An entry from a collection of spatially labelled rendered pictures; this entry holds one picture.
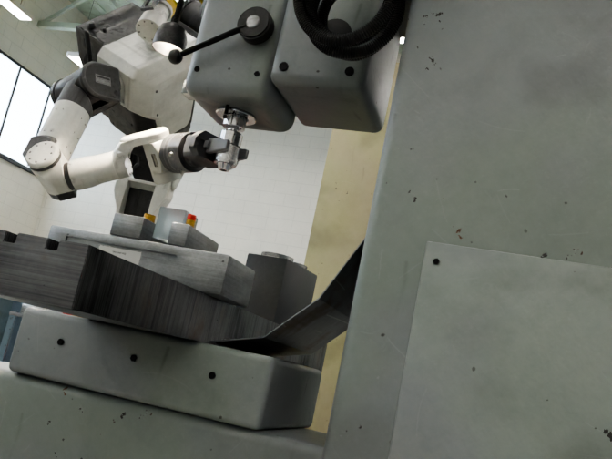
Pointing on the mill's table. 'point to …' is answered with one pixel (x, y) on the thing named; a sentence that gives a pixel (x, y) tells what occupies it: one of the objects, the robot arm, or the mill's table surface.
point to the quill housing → (239, 66)
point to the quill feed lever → (260, 17)
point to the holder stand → (279, 286)
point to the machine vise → (176, 260)
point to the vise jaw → (133, 227)
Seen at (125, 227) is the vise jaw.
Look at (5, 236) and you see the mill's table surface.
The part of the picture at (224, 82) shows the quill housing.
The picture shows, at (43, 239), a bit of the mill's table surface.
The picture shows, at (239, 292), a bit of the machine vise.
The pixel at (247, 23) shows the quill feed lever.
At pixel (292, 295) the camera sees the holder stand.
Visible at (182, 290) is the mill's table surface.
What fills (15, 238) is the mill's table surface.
